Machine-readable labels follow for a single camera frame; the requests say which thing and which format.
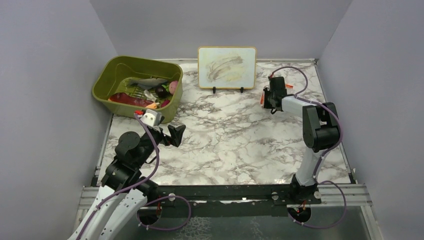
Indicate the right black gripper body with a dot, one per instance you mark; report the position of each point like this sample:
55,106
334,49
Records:
268,97

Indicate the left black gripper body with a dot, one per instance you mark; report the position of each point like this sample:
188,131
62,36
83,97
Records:
159,137

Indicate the orange toy carrot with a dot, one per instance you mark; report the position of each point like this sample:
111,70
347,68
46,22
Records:
154,105

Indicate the pink purple toy onion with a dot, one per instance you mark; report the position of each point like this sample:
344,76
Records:
172,87

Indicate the clear zip bag orange zipper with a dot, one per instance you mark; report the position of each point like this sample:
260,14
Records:
288,86

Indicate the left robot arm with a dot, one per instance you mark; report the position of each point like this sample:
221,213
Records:
123,189

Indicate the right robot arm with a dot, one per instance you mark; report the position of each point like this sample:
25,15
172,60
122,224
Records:
320,132

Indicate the white toy mushroom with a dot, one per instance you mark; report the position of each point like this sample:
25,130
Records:
149,96

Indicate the grey toy fish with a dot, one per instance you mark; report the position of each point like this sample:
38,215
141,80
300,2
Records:
146,83

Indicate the framed painting on stand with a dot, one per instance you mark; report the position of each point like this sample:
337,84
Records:
227,67

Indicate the olive green plastic bin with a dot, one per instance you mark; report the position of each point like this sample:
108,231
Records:
117,73

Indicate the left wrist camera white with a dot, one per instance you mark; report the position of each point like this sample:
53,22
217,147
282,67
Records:
152,118

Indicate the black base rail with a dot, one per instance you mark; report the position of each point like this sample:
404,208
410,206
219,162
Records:
216,201

